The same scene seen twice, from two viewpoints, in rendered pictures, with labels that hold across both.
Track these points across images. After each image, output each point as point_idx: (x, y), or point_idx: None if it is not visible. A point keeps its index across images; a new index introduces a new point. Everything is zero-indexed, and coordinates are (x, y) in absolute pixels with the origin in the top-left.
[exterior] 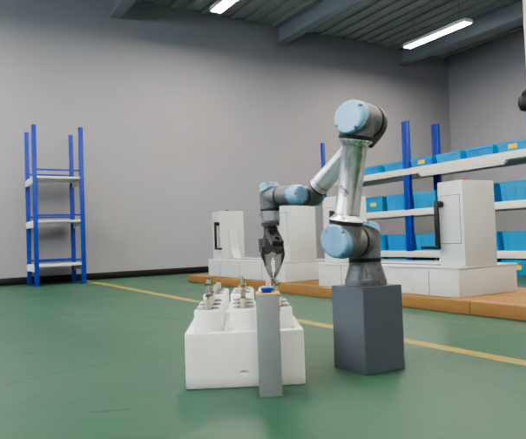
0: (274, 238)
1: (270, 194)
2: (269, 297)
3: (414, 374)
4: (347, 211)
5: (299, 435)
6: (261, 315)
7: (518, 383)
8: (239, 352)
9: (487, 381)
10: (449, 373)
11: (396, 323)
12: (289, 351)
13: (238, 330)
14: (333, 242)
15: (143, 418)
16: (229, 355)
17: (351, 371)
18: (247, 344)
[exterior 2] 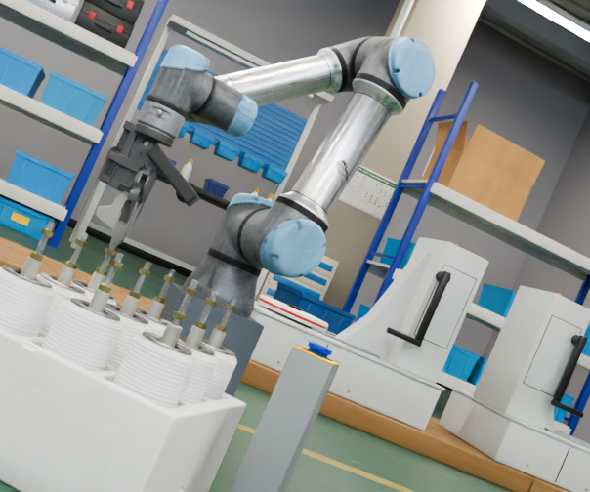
0: (193, 187)
1: (206, 89)
2: (334, 371)
3: (226, 458)
4: (330, 207)
5: None
6: (317, 403)
7: (322, 479)
8: (194, 451)
9: (298, 474)
10: (243, 454)
11: None
12: (223, 443)
13: (192, 400)
14: (301, 252)
15: None
16: (186, 459)
17: None
18: (207, 434)
